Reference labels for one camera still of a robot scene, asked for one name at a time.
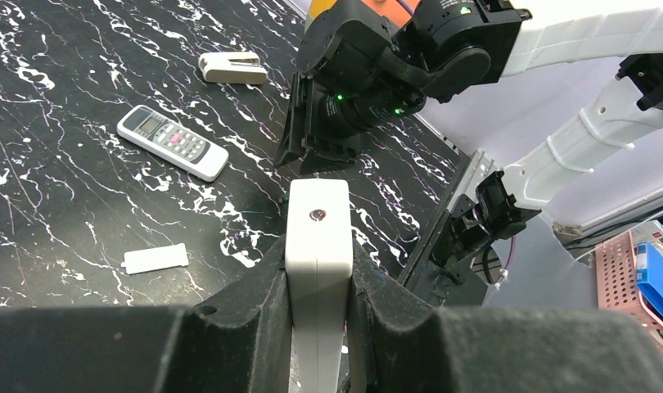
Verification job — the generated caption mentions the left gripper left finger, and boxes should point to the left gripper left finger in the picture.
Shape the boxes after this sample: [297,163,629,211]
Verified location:
[0,240,291,392]

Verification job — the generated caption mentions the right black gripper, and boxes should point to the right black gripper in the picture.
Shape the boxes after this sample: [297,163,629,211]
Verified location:
[273,3,426,175]

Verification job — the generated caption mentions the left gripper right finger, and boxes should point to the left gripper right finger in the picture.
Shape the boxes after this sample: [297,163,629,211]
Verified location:
[347,245,663,392]

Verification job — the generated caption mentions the slim white remote control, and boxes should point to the slim white remote control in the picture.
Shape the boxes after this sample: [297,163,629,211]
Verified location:
[284,178,354,392]

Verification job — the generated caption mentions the slim remote battery cover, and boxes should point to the slim remote battery cover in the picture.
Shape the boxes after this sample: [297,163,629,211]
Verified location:
[120,243,189,275]

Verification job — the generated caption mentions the grey remote control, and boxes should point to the grey remote control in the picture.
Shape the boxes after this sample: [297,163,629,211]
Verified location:
[116,105,229,182]

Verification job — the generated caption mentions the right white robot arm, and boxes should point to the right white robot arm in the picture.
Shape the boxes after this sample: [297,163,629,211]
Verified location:
[275,1,663,267]

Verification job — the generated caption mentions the white cylindrical container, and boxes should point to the white cylindrical container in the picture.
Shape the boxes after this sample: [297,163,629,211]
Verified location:
[304,0,419,29]

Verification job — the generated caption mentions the pink perforated panel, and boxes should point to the pink perforated panel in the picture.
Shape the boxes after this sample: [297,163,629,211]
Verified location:
[593,233,663,358]

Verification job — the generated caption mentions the blue box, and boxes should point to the blue box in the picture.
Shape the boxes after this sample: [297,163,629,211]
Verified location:
[636,242,663,319]

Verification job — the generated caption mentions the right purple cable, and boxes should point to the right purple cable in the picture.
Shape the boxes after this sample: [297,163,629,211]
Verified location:
[483,236,518,305]

